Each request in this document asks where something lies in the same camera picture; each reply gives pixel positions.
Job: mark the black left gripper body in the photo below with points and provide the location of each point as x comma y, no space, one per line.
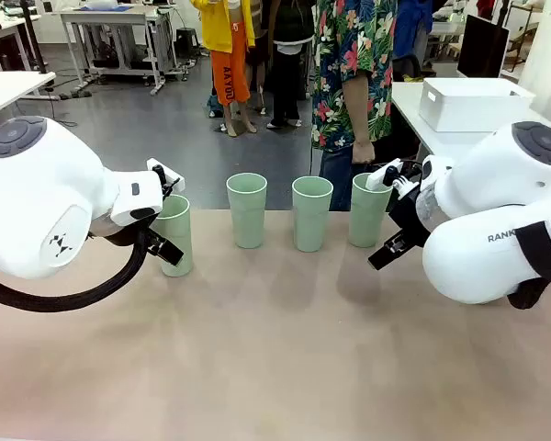
142,232

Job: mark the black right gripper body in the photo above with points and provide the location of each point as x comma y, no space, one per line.
411,211

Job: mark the light green plastic cup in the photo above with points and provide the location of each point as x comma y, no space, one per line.
179,229
365,216
248,216
312,220

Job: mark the white plastic basket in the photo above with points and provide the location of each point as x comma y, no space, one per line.
473,110

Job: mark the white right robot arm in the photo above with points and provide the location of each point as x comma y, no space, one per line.
486,184

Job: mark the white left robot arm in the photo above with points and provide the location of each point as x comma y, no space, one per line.
37,193

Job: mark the person's left forearm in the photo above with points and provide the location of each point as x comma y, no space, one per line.
356,110

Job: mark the person's left hand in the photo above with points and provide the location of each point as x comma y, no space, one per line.
363,151

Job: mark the person in floral shirt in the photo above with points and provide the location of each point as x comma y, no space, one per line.
330,69

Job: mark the black monitor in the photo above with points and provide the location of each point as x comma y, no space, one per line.
482,46

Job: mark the person in blue jacket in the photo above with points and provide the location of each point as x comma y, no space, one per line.
411,27

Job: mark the person yellow jacket orange shorts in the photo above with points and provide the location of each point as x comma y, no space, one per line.
227,69

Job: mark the person in black clothes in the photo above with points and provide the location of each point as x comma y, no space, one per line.
287,69

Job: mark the white desk with grey legs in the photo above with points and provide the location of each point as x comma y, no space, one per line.
9,87

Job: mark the wooden chair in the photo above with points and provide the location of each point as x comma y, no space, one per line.
523,46

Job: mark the white height-adjustable desk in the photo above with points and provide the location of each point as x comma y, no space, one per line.
101,18

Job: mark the black stand pole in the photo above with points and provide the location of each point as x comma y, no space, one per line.
33,37

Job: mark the white desk with dark drawers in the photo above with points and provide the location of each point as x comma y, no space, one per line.
9,25

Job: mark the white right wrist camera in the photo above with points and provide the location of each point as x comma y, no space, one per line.
374,179

